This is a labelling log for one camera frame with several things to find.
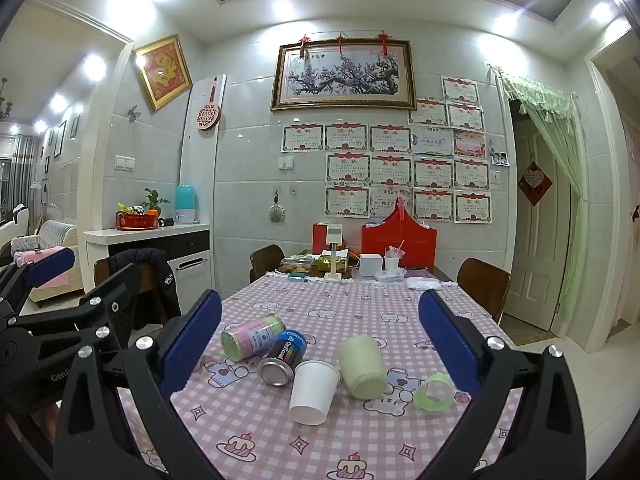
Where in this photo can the group of award certificates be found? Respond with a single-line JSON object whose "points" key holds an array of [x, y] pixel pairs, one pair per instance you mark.
{"points": [[390, 160]]}

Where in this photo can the red fruit basket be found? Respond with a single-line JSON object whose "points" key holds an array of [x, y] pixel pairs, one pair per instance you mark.
{"points": [[136, 221]]}

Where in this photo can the beige sofa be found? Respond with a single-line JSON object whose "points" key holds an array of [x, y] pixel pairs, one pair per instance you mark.
{"points": [[55, 232]]}

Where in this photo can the brown wooden chair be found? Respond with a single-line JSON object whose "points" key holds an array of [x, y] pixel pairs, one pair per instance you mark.
{"points": [[482, 282], [102, 272], [265, 260]]}

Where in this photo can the black jacket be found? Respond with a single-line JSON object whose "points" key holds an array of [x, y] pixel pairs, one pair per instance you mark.
{"points": [[160, 280]]}

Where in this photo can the grey window curtain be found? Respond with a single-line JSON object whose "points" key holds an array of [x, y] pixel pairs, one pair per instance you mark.
{"points": [[20, 175]]}

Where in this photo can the white paper cup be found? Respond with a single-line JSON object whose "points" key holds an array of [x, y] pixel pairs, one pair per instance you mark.
{"points": [[312, 392]]}

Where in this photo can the white double light switch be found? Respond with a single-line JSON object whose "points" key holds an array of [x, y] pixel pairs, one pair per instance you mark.
{"points": [[124, 162], [286, 163]]}

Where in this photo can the dark blue can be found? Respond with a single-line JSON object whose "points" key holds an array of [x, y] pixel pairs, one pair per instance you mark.
{"points": [[282, 357]]}

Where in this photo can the white cup with straws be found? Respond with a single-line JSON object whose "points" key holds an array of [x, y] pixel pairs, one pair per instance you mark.
{"points": [[392, 262]]}

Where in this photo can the small wall photo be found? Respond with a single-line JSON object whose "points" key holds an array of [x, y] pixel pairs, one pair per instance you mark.
{"points": [[500, 159]]}

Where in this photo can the clear food container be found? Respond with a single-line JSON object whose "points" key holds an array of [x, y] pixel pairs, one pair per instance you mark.
{"points": [[297, 263]]}

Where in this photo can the white door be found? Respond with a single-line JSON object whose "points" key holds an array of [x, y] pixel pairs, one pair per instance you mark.
{"points": [[537, 250]]}

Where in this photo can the pale green mug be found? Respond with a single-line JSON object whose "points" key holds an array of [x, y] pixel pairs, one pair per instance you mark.
{"points": [[362, 367]]}

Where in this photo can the framed plum blossom picture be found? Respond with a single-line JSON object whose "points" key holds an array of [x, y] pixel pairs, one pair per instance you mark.
{"points": [[345, 75]]}

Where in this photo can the pink and green can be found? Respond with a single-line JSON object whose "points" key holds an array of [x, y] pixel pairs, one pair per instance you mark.
{"points": [[252, 335]]}

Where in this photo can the pink cloth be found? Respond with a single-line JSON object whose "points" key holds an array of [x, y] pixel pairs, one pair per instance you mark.
{"points": [[42, 252]]}

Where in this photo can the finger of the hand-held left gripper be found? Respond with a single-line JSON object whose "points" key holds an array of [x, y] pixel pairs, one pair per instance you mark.
{"points": [[50, 263], [112, 292]]}

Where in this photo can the white plastic bag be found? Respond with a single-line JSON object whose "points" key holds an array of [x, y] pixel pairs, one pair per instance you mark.
{"points": [[425, 283]]}

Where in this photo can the red box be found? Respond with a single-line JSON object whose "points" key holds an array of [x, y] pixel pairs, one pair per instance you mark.
{"points": [[319, 237]]}

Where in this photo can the green potted plant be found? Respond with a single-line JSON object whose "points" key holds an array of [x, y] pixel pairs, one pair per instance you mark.
{"points": [[151, 200]]}

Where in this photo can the white phone stand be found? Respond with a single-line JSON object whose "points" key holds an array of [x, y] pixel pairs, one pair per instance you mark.
{"points": [[334, 240]]}

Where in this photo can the hanging grey brush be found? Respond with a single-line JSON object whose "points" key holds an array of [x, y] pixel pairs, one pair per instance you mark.
{"points": [[275, 212]]}

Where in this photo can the green tape roll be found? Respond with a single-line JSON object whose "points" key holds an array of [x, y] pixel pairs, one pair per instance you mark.
{"points": [[434, 392]]}

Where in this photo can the red knot ornament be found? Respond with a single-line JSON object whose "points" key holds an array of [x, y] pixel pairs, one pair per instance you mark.
{"points": [[340, 42], [383, 42], [304, 46]]}

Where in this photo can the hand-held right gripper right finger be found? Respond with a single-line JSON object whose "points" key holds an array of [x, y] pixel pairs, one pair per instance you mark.
{"points": [[446, 342]]}

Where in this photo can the red gift bag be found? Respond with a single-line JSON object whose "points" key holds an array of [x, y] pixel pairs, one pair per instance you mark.
{"points": [[400, 237]]}

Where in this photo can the pink checked tablecloth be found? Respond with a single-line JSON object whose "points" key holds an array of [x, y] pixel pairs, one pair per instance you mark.
{"points": [[325, 305]]}

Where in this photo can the white square box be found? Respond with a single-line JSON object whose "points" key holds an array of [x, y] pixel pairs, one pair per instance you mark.
{"points": [[371, 266]]}

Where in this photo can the green lace curtain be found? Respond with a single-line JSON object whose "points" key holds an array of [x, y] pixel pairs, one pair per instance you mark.
{"points": [[560, 125]]}

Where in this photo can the red round fan ornament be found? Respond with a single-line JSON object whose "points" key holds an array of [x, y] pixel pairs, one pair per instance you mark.
{"points": [[209, 115]]}

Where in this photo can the gold framed red picture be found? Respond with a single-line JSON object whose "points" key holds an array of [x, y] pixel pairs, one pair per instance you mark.
{"points": [[162, 72]]}

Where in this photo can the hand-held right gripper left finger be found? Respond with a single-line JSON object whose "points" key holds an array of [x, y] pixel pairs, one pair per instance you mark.
{"points": [[192, 342]]}

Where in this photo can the red diamond door decoration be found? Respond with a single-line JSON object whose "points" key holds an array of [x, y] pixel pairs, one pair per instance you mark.
{"points": [[535, 183]]}

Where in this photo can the white sideboard cabinet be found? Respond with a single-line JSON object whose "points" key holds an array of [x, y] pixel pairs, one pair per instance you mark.
{"points": [[150, 240]]}

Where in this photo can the clear plastic bag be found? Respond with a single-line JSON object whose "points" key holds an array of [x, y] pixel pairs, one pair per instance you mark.
{"points": [[390, 275]]}

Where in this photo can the tall white panel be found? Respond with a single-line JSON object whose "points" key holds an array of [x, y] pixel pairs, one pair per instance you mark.
{"points": [[200, 160]]}

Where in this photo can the blue and white humidifier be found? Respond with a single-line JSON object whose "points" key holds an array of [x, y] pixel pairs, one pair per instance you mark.
{"points": [[187, 202]]}

